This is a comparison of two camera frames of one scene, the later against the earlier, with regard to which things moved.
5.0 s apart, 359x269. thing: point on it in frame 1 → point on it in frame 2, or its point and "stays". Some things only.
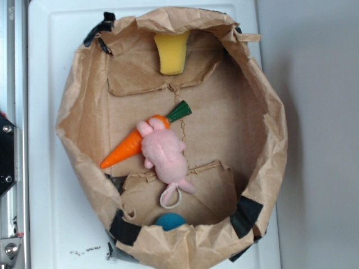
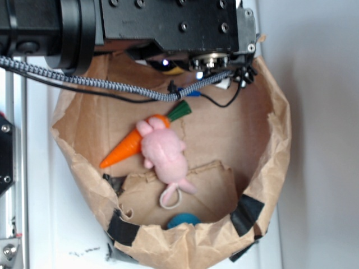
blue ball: (170, 221) → (180, 218)
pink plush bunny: (163, 149) stays
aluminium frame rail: (14, 203) stays
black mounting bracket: (7, 153) stays
